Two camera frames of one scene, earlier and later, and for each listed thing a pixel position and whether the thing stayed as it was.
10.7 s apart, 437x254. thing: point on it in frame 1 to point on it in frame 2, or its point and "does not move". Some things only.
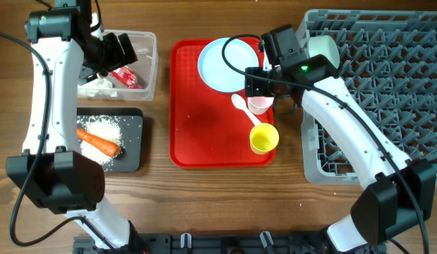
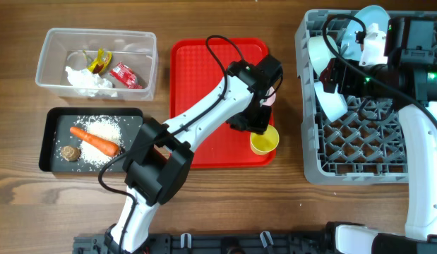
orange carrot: (99, 143) does not move
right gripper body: (260, 87) to (352, 82)
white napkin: (97, 87) does not move
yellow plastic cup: (263, 137) does not move
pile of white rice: (105, 127) does not move
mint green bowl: (323, 45) does not move
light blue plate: (238, 53) to (351, 49)
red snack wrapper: (127, 76) does not move
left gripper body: (107, 55) to (255, 121)
